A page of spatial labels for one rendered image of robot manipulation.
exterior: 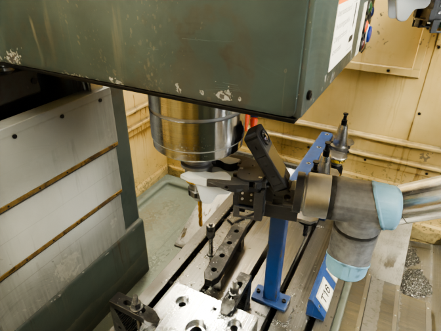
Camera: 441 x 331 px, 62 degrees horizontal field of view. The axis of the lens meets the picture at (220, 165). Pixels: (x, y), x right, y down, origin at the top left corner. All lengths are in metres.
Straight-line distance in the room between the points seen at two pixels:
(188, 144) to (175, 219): 1.33
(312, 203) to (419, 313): 0.92
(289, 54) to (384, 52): 1.15
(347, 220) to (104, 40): 0.45
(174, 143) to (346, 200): 0.29
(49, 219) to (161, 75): 0.65
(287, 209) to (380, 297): 0.85
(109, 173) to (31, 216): 0.27
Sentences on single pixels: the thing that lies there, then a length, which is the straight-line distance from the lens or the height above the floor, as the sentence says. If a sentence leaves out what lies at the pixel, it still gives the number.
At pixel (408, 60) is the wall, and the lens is 1.53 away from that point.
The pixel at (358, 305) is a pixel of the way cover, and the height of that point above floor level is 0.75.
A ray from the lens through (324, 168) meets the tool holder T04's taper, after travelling 0.98.
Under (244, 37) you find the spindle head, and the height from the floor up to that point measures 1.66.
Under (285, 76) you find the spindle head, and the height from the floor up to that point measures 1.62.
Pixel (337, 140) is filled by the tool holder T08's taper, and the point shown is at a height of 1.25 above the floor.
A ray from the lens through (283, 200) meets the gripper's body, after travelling 0.65.
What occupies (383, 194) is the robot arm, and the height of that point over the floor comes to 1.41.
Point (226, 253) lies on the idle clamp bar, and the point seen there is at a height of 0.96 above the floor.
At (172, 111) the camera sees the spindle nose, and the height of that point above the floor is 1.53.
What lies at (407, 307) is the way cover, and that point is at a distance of 1.48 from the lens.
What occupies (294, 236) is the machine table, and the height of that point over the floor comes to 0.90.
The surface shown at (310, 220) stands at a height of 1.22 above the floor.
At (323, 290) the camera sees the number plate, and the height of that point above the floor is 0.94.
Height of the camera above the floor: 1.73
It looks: 30 degrees down
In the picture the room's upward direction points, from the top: 1 degrees clockwise
